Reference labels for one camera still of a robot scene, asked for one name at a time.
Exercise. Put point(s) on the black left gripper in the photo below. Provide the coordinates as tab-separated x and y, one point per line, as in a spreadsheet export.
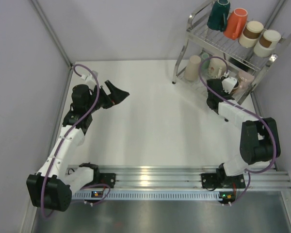
116	96

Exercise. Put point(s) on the beige tumbler cup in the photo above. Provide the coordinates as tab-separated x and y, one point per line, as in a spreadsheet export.
192	68

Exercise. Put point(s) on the light teal mug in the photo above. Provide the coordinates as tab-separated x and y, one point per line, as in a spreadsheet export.
205	61

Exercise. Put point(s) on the green interior floral mug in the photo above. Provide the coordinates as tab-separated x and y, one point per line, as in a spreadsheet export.
216	68

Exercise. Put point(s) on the dark teal mug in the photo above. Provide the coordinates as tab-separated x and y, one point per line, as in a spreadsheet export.
218	17

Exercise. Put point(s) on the pink purple mug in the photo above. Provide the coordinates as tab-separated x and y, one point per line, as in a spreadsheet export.
245	79

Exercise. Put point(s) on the orange mug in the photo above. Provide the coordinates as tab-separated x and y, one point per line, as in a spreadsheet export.
236	23

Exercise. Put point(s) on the small brown white cup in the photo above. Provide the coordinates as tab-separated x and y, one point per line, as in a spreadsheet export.
250	34

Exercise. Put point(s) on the steel lined paper cup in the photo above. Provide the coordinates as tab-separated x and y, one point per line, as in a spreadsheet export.
267	43

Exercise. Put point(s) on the red skull mug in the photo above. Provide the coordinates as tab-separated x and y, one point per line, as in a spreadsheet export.
235	91

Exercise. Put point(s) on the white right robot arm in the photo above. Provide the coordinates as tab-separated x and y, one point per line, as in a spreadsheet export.
259	140

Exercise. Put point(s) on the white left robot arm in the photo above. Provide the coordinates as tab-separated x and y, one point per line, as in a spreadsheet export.
51	187

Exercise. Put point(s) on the stainless steel dish rack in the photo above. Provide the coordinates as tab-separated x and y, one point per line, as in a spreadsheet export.
237	57

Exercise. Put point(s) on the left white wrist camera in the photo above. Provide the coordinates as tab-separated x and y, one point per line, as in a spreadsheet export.
90	78

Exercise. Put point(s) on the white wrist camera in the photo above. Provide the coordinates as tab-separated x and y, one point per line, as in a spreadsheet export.
229	84
90	78

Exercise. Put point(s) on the grey slotted cable duct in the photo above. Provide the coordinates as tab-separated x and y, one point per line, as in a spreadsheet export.
164	195

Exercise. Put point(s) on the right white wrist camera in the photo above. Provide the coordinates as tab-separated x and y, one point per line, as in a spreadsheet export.
229	84

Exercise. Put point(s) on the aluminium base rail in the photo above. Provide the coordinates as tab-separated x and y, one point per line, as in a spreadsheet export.
187	178

